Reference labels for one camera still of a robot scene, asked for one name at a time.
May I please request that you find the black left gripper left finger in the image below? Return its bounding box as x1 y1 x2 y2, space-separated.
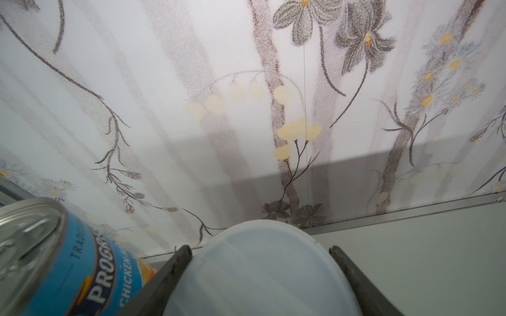
116 245 193 316

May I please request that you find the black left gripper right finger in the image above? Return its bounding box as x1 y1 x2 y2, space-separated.
329 246 403 316

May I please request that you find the blue labelled tall can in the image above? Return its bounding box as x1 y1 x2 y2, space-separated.
1 198 156 315

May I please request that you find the white lid yellow-orange can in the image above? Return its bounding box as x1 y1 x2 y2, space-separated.
164 220 362 315

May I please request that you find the grey metal cabinet box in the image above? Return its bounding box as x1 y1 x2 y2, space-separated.
311 197 505 315

